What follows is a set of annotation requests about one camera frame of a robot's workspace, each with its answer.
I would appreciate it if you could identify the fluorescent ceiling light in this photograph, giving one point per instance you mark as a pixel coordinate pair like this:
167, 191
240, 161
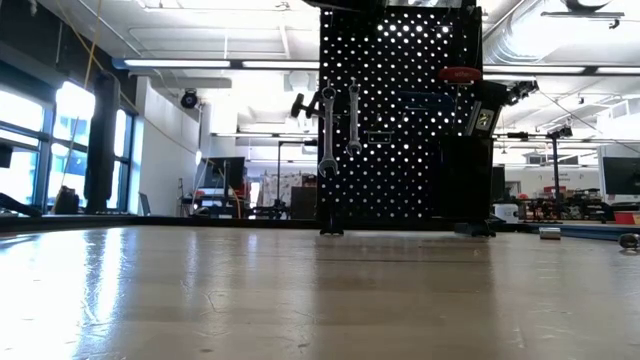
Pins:
535, 68
177, 63
617, 70
275, 64

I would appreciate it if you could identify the dark computer monitor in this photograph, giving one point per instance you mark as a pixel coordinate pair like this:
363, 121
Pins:
622, 175
225, 172

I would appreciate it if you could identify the black room pillar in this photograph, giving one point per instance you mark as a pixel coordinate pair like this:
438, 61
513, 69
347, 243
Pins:
102, 145

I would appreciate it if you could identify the white background box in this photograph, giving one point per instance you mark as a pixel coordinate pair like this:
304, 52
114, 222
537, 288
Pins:
507, 212

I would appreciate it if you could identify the black bag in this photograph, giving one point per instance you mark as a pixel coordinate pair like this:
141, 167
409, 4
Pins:
66, 202

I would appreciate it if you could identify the round black spotlight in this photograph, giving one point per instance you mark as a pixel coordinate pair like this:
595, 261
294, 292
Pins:
189, 99

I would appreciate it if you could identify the short silver combination wrench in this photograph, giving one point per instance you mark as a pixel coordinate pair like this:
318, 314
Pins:
353, 120

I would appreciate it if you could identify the long silver combination wrench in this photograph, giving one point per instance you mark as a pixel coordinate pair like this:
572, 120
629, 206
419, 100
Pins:
327, 130

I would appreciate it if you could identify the black equipment rack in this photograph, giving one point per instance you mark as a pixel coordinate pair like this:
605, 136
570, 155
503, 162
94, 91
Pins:
302, 202

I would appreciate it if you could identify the black perforated pegboard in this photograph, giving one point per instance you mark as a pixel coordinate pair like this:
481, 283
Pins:
400, 175

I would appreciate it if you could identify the double prong peg hook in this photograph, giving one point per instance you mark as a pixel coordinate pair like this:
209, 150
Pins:
378, 136
342, 115

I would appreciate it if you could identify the black track light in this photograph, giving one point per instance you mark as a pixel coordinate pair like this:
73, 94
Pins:
522, 90

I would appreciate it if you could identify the black aluminium table frame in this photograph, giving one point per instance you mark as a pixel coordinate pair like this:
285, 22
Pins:
200, 221

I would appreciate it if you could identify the black rig stand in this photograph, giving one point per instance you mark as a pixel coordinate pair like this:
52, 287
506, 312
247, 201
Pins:
556, 170

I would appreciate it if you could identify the red storage bin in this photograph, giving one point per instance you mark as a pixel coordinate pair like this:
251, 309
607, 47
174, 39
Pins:
627, 217

